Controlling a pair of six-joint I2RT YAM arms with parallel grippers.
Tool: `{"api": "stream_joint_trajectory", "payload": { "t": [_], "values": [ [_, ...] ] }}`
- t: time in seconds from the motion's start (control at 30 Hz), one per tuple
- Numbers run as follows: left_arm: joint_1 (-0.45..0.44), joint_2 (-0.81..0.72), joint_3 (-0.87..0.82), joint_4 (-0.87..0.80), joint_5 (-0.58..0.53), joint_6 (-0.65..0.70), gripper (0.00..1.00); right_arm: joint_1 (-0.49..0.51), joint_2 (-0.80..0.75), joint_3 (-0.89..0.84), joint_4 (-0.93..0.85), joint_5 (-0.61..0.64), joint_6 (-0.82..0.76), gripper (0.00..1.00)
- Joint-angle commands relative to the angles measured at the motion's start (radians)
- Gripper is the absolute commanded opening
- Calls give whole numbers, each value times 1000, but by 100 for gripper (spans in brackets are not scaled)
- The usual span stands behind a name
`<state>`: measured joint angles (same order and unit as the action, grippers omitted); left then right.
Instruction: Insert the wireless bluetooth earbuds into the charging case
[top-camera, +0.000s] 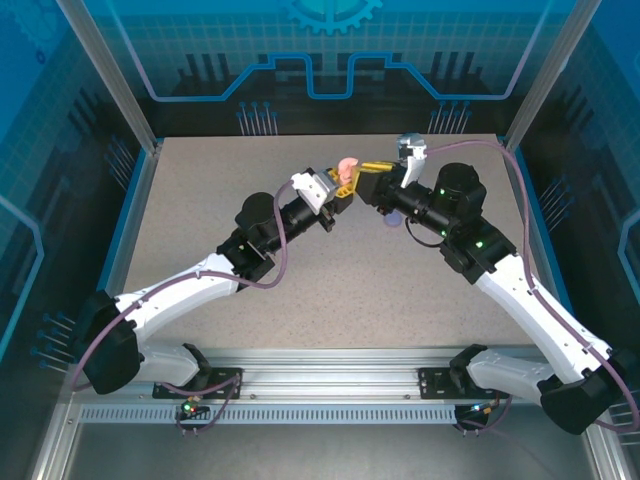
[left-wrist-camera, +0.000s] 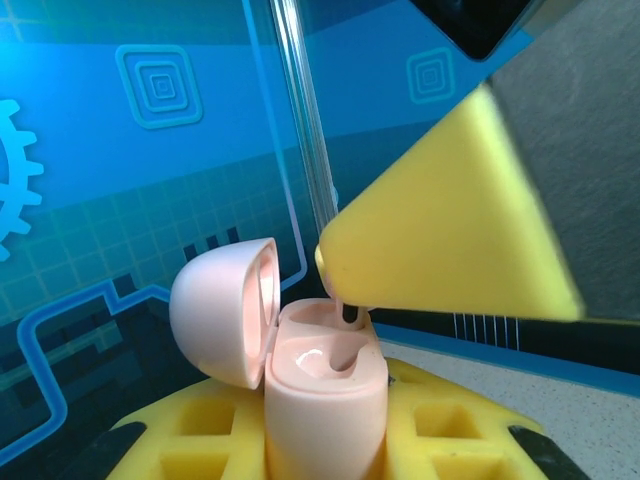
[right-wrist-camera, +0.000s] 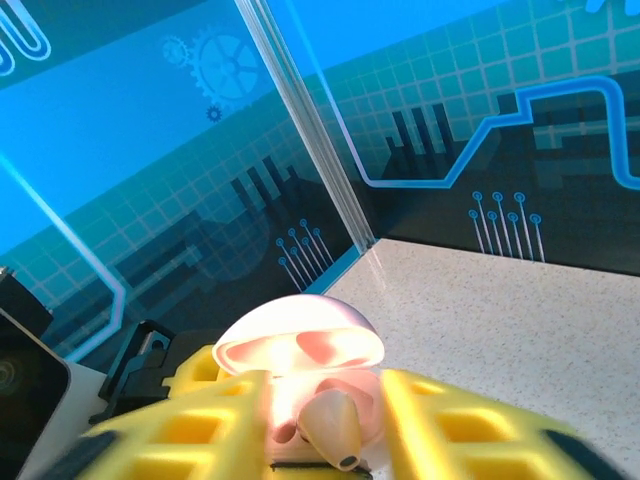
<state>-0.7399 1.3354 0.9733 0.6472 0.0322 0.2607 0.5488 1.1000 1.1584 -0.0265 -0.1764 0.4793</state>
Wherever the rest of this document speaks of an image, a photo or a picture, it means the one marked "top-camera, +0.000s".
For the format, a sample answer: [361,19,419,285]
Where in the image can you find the round earbud charging case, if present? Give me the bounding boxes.
[335,156,360,185]

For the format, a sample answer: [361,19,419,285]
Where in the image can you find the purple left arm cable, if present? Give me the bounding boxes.
[69,179,299,435]

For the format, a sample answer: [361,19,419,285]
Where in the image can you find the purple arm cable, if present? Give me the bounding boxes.
[69,179,299,435]
[423,139,640,435]

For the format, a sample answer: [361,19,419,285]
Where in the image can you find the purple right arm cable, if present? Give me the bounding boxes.
[423,139,640,435]

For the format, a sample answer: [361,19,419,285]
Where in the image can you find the aluminium frame post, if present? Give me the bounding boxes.
[501,0,604,154]
[55,0,165,154]

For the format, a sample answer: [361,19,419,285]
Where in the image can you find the aluminium cross rail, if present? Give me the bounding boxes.
[63,346,601,404]

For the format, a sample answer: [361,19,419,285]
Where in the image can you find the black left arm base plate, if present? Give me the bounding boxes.
[152,367,246,401]

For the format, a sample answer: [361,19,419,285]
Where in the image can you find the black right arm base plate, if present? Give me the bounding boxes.
[417,365,511,400]

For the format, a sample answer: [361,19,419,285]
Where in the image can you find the slotted grey cable duct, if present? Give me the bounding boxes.
[78,404,461,427]

